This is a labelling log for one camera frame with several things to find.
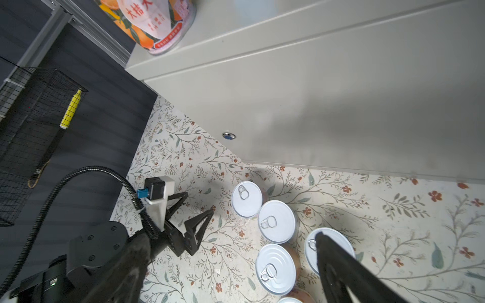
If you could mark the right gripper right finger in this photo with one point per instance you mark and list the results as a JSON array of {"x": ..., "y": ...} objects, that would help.
[{"x": 342, "y": 275}]

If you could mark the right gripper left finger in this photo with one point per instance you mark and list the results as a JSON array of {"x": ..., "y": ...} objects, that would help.
[{"x": 123, "y": 278}]

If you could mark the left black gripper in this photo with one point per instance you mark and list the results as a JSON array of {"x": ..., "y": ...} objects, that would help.
[{"x": 191, "y": 240}]

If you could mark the orange label plastic-lid can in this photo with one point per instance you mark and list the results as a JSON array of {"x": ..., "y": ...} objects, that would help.
[{"x": 155, "y": 25}]

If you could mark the salmon label can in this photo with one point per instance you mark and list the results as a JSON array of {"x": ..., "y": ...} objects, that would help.
[{"x": 277, "y": 268}]

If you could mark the pink label can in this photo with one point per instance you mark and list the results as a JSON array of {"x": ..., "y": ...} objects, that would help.
[{"x": 247, "y": 199}]

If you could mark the teal label can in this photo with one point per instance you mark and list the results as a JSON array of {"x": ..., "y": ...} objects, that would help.
[{"x": 277, "y": 222}]

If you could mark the yellow black pen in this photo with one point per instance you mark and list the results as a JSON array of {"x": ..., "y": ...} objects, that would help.
[{"x": 63, "y": 126}]

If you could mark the beige metal cabinet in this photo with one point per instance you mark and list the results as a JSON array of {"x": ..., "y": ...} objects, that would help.
[{"x": 393, "y": 87}]

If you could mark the yellow label ring-pull can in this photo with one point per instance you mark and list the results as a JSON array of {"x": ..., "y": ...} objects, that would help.
[{"x": 339, "y": 245}]

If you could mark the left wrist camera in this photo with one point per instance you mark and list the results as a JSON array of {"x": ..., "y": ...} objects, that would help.
[{"x": 154, "y": 195}]

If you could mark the pink ring-pull can front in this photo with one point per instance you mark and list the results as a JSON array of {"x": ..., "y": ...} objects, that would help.
[{"x": 297, "y": 296}]

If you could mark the black wire basket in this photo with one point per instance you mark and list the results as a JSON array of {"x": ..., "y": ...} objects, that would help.
[{"x": 33, "y": 103}]

